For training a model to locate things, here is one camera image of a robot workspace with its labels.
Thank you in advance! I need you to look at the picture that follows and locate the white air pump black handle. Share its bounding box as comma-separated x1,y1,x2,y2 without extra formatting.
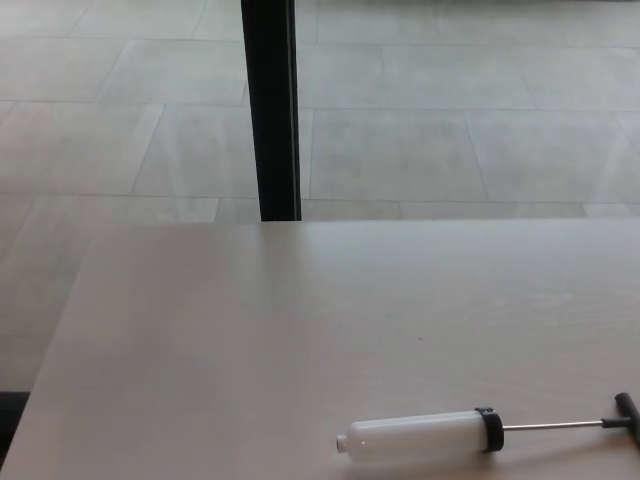
335,392,640,467

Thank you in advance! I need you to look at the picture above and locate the black vertical post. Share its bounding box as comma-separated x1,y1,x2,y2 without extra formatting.
240,0,303,222

